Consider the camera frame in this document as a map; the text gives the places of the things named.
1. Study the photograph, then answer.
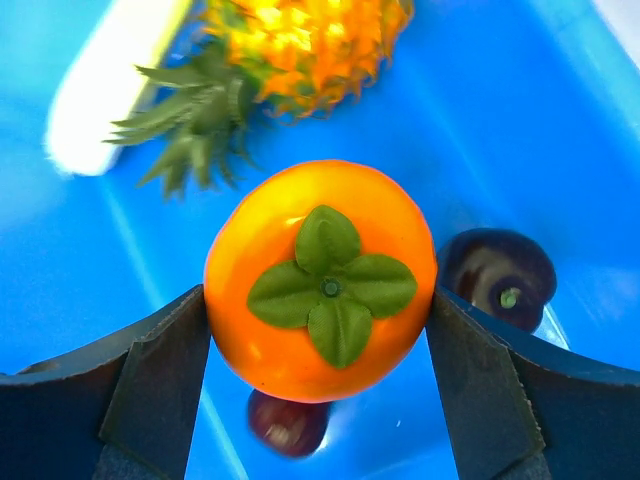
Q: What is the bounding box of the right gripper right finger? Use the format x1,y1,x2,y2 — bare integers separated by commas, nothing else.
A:
426,287,639,479

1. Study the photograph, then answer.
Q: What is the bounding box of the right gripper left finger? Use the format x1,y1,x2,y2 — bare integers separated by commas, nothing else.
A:
1,285,210,479

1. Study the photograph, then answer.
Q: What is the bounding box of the orange persimmon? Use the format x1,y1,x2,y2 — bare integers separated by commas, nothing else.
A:
204,160,438,403

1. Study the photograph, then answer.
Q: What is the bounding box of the dark purple plum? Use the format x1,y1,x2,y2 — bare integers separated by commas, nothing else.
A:
437,228,557,333
247,390,332,458

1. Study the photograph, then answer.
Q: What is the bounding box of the blue plastic bin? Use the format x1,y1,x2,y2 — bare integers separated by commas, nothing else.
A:
1,1,639,479

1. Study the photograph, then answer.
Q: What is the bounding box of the green white leek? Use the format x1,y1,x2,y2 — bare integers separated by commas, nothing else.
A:
44,0,193,176

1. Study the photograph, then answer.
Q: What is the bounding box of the toy pineapple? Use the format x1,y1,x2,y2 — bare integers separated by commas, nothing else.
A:
110,0,415,195

